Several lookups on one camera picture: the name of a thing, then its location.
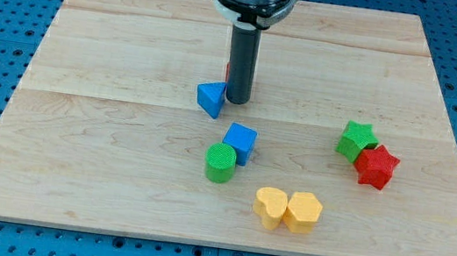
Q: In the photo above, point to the red block behind rod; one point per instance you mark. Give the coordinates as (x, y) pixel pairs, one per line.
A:
(227, 71)

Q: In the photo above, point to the green star block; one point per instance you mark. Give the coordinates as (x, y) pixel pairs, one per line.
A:
(355, 138)

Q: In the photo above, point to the yellow hexagon block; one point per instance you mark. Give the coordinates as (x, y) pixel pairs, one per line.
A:
(302, 213)

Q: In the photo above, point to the light wooden board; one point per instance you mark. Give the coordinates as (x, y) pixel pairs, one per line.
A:
(103, 132)

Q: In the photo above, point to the blue cube block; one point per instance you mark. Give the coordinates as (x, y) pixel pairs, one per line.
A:
(242, 139)

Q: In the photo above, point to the green cylinder block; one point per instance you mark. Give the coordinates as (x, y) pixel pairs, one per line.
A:
(220, 161)

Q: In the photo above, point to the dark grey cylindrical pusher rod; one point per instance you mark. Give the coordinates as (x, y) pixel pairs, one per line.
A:
(243, 58)

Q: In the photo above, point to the red star block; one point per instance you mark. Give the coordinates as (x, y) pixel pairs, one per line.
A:
(375, 167)

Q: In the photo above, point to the yellow heart block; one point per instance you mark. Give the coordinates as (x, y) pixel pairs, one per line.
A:
(270, 204)

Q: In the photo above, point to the blue triangle block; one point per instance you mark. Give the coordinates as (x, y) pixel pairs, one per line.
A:
(210, 97)

